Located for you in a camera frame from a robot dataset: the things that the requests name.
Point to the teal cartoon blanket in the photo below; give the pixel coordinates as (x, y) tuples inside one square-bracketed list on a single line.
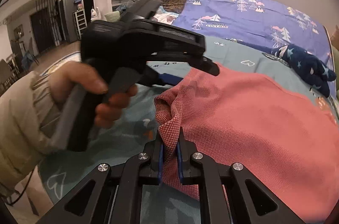
[(60, 172)]

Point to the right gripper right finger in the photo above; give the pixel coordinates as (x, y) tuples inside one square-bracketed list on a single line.
[(229, 194)]

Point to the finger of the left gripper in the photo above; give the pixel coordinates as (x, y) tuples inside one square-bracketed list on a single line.
[(169, 79)]

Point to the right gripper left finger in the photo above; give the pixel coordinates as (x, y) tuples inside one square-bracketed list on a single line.
[(111, 194)]

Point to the peach pillow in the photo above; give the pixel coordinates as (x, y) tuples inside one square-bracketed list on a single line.
[(335, 38)]

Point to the pile of grey clothes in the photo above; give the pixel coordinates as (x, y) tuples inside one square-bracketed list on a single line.
[(124, 6)]

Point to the left hand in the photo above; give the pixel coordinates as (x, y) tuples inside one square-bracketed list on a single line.
[(72, 73)]

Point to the green pillow far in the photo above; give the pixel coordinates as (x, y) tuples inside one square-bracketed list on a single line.
[(336, 66)]

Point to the purple tree-print sheet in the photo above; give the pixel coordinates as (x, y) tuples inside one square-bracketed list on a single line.
[(262, 22)]

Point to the beige left sleeve forearm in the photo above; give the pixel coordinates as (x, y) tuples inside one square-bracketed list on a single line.
[(28, 120)]

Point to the pink knit shirt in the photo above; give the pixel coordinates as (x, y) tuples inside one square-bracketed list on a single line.
[(287, 142)]

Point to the white patterned quilt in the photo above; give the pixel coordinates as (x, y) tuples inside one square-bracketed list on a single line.
[(163, 16)]

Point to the white shelf rack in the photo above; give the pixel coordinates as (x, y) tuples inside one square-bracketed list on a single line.
[(80, 23)]

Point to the navy star fleece garment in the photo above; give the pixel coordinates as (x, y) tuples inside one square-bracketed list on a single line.
[(311, 69)]

